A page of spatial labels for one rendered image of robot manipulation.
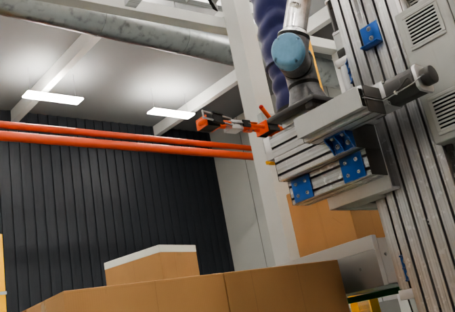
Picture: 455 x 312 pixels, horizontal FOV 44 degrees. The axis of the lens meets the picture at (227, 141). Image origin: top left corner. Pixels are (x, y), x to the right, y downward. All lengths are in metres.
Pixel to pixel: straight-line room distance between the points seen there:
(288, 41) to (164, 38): 7.14
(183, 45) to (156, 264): 5.64
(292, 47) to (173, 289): 0.92
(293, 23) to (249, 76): 2.24
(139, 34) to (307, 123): 7.11
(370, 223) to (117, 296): 1.29
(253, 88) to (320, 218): 1.66
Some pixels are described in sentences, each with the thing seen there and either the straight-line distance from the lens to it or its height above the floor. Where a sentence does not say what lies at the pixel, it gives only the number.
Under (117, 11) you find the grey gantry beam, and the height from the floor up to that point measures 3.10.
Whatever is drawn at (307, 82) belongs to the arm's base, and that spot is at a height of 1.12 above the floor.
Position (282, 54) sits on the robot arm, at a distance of 1.96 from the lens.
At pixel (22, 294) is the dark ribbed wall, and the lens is 13.17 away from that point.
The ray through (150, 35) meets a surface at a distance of 8.91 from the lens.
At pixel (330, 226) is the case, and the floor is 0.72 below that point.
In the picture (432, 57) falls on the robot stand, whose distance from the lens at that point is 1.93.
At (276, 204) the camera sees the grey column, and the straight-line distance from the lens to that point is 3.93.
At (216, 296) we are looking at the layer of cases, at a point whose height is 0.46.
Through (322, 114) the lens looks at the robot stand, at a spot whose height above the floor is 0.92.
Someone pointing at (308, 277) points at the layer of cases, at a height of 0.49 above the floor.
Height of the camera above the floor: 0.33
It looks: 19 degrees up
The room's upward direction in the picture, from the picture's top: 11 degrees counter-clockwise
